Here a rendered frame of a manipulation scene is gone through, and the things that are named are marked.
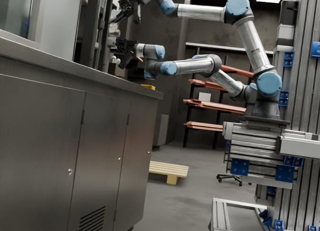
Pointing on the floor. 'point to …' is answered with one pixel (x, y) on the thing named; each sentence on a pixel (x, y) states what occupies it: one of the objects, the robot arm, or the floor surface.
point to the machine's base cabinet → (71, 151)
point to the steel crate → (160, 131)
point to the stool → (229, 177)
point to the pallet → (173, 177)
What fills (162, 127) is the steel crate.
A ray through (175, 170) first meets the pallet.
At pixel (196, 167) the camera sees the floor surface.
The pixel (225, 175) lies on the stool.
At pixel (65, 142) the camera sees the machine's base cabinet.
